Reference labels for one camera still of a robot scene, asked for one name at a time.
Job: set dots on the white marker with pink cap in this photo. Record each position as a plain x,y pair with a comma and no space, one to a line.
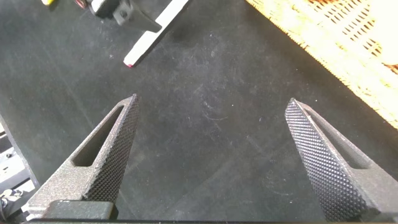
155,34

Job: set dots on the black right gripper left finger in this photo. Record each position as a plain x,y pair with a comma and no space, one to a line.
93,168

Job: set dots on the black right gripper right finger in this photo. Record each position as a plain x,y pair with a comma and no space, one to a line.
342,174

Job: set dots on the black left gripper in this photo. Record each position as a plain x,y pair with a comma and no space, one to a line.
104,6

